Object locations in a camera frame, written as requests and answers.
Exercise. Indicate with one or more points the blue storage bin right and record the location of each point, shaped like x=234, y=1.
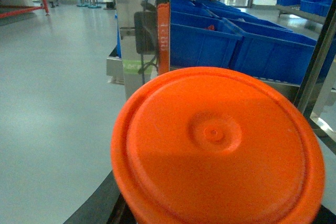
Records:
x=270, y=53

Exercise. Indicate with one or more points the blue storage bin front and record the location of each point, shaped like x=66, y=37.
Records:
x=201, y=41

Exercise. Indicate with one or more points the blue storage bin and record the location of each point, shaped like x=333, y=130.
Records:
x=270, y=53
x=201, y=41

